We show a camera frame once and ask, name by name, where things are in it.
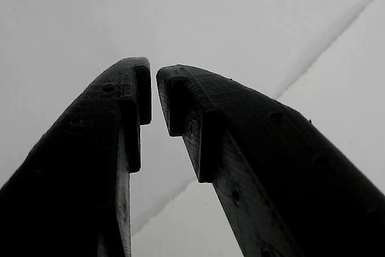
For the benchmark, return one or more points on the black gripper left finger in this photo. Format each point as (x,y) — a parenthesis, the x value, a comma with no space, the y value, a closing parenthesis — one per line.
(75,163)

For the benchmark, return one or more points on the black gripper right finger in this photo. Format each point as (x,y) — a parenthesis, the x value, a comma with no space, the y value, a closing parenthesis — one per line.
(285,178)

